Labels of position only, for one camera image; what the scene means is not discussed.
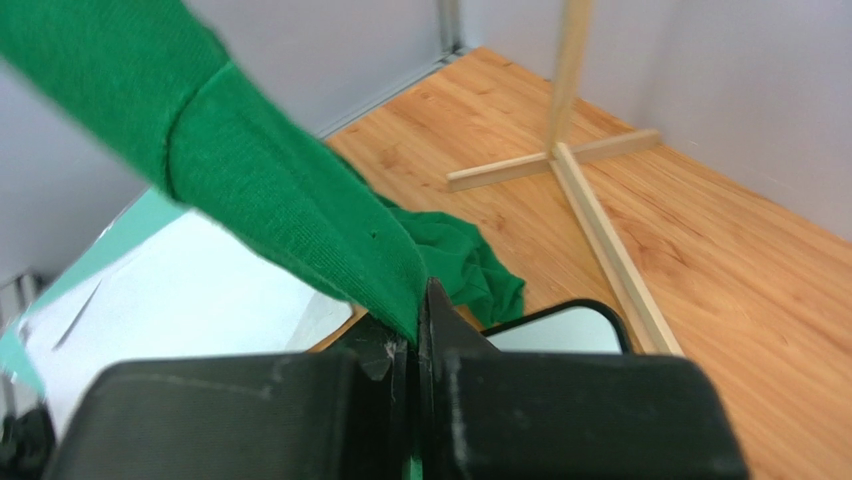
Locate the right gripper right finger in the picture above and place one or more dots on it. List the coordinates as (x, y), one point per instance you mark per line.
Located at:
(487, 413)

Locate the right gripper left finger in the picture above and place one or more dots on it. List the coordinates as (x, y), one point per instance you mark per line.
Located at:
(336, 414)

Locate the stack of white papers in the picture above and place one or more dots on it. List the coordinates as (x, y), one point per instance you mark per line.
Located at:
(161, 282)

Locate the whiteboard with red writing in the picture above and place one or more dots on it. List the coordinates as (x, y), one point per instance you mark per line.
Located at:
(579, 326)

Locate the green t shirt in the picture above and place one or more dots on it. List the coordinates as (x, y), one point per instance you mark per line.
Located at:
(155, 85)

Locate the wooden clothes rack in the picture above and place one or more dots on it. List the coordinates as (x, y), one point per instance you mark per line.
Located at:
(651, 333)

